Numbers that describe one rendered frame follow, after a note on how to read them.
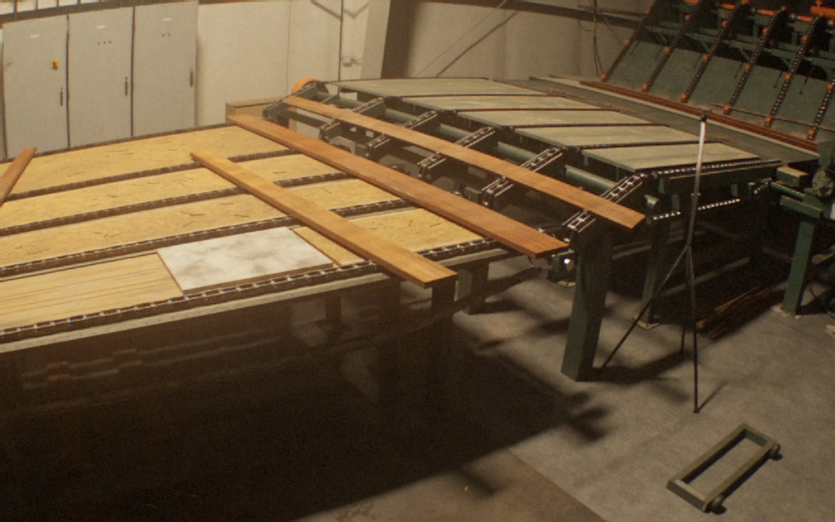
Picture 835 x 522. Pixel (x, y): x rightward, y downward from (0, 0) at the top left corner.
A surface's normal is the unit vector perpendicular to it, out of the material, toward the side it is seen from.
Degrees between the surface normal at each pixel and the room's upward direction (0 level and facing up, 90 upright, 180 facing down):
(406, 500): 0
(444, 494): 0
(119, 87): 90
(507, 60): 89
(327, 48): 90
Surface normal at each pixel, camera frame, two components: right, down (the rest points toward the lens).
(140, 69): 0.53, 0.31
